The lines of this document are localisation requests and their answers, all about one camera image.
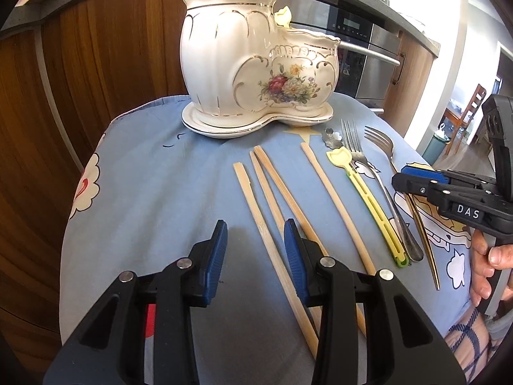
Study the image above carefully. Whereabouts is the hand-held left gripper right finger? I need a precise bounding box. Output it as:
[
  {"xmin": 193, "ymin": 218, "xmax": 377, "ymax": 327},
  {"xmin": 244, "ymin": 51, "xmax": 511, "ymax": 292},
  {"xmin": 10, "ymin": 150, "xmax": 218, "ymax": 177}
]
[{"xmin": 284, "ymin": 218, "xmax": 467, "ymax": 385}]

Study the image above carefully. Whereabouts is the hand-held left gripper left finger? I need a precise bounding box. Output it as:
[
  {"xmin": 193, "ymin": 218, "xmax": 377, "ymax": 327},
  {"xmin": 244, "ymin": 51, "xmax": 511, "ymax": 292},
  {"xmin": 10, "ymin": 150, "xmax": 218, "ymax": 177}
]
[{"xmin": 43, "ymin": 220, "xmax": 228, "ymax": 385}]

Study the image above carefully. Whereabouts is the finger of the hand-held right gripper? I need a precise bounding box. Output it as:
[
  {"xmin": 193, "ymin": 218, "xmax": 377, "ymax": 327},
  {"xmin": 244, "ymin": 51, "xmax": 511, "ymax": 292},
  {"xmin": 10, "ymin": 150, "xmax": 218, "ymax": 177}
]
[
  {"xmin": 401, "ymin": 166, "xmax": 498, "ymax": 188},
  {"xmin": 391, "ymin": 173, "xmax": 482, "ymax": 211}
]

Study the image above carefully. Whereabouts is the silver fork with gold handle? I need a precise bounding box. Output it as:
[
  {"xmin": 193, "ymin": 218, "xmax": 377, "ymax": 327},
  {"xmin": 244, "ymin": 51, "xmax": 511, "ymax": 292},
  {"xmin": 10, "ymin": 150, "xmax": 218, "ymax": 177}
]
[{"xmin": 364, "ymin": 125, "xmax": 442, "ymax": 291}]

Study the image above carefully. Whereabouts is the bamboo chopstick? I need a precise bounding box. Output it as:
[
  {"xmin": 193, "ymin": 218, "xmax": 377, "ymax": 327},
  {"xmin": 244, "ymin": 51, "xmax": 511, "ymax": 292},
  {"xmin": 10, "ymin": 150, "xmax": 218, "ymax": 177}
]
[
  {"xmin": 249, "ymin": 151, "xmax": 323, "ymax": 333},
  {"xmin": 233, "ymin": 162, "xmax": 319, "ymax": 358},
  {"xmin": 300, "ymin": 142, "xmax": 376, "ymax": 277},
  {"xmin": 254, "ymin": 145, "xmax": 367, "ymax": 337}
]

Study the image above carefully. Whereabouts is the small silver flower spoon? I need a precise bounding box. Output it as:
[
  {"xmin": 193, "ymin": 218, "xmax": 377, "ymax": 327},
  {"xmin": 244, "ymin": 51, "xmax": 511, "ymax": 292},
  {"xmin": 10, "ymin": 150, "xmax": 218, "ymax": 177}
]
[{"xmin": 322, "ymin": 127, "xmax": 342, "ymax": 150}]

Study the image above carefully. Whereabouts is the white floral ceramic utensil holder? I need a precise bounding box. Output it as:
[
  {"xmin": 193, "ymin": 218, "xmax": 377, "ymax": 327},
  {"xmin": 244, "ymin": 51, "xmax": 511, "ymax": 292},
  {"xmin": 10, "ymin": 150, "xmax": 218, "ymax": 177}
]
[{"xmin": 179, "ymin": 0, "xmax": 341, "ymax": 121}]

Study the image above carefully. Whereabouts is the person's right hand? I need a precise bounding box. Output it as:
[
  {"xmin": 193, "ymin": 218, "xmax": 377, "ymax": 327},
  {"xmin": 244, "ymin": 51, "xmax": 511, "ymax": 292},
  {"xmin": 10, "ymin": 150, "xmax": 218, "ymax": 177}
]
[{"xmin": 468, "ymin": 230, "xmax": 513, "ymax": 309}]

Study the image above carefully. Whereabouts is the teal bin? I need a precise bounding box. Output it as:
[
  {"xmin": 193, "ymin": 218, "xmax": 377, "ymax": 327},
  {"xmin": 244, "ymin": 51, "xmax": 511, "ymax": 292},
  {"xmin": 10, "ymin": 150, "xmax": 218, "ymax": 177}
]
[{"xmin": 423, "ymin": 130, "xmax": 451, "ymax": 165}]

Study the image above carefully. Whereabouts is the wooden chair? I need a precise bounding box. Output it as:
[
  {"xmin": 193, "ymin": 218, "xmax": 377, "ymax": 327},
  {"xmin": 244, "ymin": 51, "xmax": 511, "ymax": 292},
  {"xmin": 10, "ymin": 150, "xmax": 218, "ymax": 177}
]
[{"xmin": 445, "ymin": 83, "xmax": 487, "ymax": 157}]

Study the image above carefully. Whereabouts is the blue printed cloth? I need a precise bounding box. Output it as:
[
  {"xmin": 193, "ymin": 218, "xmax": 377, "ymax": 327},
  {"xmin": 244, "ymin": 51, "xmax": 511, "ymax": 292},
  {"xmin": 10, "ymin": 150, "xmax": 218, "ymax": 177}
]
[{"xmin": 59, "ymin": 94, "xmax": 482, "ymax": 385}]

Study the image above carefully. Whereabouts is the light wooden cabinet door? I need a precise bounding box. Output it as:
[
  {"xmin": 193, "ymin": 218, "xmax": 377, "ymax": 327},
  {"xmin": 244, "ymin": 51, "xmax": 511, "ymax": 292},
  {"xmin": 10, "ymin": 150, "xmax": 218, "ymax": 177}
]
[{"xmin": 381, "ymin": 30, "xmax": 437, "ymax": 120}]

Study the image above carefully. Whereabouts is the person's plaid clothing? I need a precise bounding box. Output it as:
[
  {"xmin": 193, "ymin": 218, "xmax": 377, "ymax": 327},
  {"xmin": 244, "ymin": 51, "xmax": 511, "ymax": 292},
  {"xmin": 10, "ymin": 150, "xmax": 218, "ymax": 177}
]
[{"xmin": 444, "ymin": 309, "xmax": 503, "ymax": 385}]

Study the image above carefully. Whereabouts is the stainless steel oven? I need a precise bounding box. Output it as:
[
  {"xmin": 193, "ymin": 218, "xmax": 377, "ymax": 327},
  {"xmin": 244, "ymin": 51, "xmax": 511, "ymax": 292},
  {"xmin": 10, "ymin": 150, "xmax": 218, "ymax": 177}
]
[{"xmin": 256, "ymin": 0, "xmax": 405, "ymax": 103}]

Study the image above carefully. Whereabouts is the white ceramic saucer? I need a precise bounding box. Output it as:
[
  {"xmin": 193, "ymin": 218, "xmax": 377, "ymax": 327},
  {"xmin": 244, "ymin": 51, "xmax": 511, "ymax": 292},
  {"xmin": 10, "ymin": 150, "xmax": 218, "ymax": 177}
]
[{"xmin": 181, "ymin": 99, "xmax": 334, "ymax": 140}]

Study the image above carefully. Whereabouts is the dark wooden cabinet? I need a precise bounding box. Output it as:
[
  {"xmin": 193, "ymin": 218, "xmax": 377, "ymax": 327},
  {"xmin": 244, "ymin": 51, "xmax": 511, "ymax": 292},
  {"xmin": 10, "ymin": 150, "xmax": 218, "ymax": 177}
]
[{"xmin": 0, "ymin": 0, "xmax": 257, "ymax": 370}]

